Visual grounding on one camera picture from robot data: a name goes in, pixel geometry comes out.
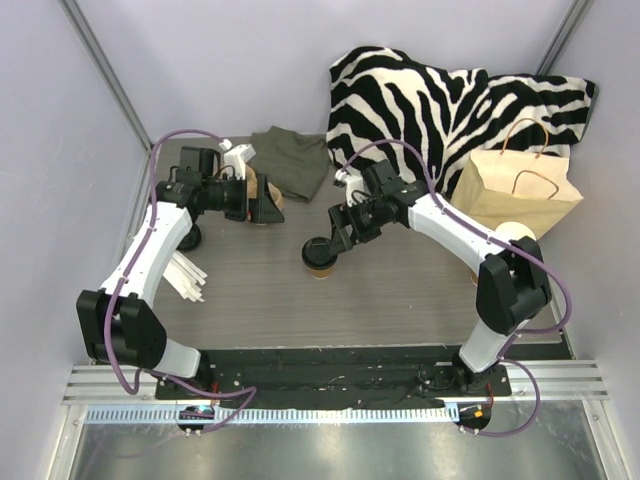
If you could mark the stack of paper cups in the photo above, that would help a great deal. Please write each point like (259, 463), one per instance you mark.
(505, 232)

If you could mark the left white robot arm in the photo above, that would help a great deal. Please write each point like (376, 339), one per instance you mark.
(117, 320)

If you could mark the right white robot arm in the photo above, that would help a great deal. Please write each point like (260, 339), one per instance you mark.
(512, 286)

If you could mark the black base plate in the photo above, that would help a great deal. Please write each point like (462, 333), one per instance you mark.
(328, 378)

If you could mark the brown paper bag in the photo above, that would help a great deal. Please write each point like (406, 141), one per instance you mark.
(503, 185)

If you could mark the stack of black lids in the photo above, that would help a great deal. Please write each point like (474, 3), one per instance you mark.
(191, 240)

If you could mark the zebra print blanket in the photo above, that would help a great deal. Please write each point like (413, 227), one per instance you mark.
(425, 121)

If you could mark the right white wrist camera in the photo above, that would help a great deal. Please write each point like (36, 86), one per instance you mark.
(355, 190)

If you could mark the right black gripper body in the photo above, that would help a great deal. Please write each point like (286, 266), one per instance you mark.
(345, 226)

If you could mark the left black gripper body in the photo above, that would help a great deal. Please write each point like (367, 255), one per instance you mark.
(239, 198)

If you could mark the olive green cloth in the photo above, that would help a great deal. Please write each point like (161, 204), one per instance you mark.
(295, 163)

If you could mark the white wrapped straws bundle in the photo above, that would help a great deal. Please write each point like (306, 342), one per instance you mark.
(185, 277)

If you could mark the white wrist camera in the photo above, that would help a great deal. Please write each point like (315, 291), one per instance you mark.
(355, 190)
(235, 158)

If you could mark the aluminium rail frame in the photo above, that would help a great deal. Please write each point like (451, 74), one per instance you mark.
(538, 380)

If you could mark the black plastic cup lid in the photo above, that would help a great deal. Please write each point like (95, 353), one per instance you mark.
(316, 254)

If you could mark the brown pulp cup carrier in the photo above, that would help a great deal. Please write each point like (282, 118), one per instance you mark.
(262, 207)

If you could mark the brown paper coffee cup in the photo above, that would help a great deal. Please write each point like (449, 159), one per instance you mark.
(320, 273)

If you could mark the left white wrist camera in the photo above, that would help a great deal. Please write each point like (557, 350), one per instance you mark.
(235, 158)

